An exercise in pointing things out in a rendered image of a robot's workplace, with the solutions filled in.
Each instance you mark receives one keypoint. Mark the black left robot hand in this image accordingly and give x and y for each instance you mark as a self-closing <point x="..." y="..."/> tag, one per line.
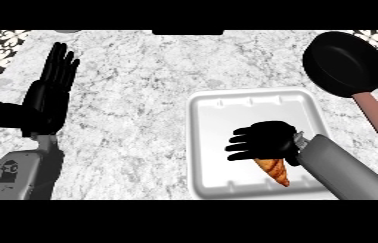
<point x="45" y="97"/>

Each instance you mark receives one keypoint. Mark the white square tray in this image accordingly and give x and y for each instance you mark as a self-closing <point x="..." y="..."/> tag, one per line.
<point x="221" y="127"/>

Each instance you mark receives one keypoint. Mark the black appliance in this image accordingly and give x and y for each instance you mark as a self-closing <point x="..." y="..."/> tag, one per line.
<point x="187" y="32"/>

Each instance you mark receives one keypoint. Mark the brown croissant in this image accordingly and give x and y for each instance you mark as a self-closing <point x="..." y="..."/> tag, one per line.
<point x="274" y="172"/>

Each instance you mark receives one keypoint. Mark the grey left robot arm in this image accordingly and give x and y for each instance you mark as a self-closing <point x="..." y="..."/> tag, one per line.
<point x="23" y="173"/>

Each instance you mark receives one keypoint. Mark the black and white patterned tile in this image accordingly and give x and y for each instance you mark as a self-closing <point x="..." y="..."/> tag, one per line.
<point x="10" y="47"/>
<point x="367" y="37"/>

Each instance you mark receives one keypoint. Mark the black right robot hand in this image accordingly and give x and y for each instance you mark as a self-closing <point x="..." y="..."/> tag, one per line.
<point x="265" y="141"/>

